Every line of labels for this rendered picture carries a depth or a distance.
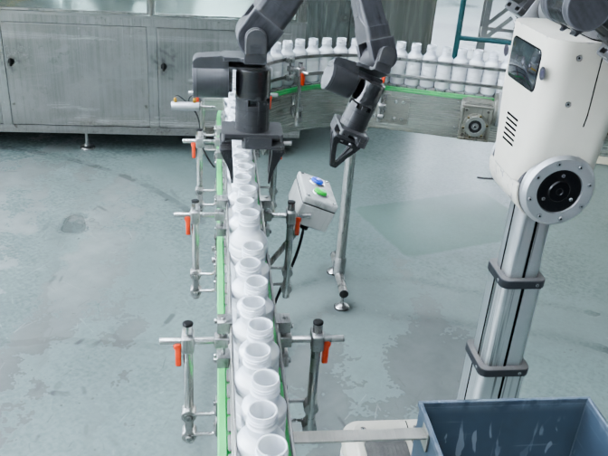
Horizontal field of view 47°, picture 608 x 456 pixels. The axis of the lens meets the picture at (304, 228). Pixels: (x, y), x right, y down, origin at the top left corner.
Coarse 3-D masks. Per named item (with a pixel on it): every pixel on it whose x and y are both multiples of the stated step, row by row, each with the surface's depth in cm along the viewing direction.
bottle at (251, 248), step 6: (252, 240) 123; (246, 246) 123; (252, 246) 124; (258, 246) 123; (246, 252) 121; (252, 252) 120; (258, 252) 121; (258, 258) 121; (264, 264) 123; (264, 270) 123; (264, 276) 122
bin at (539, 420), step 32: (448, 416) 123; (480, 416) 123; (512, 416) 124; (544, 416) 125; (576, 416) 126; (416, 448) 123; (448, 448) 126; (480, 448) 127; (512, 448) 128; (544, 448) 129; (576, 448) 128
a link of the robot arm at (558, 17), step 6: (552, 0) 116; (558, 0) 114; (552, 6) 116; (558, 6) 114; (552, 12) 117; (558, 12) 114; (552, 18) 119; (558, 18) 116; (564, 24) 117; (564, 30) 119; (576, 30) 115
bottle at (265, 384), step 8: (256, 376) 92; (264, 376) 92; (272, 376) 92; (256, 384) 89; (264, 384) 93; (272, 384) 93; (256, 392) 90; (264, 392) 89; (272, 392) 90; (248, 400) 92; (272, 400) 90; (280, 400) 92; (280, 408) 91; (280, 416) 91; (280, 424) 92
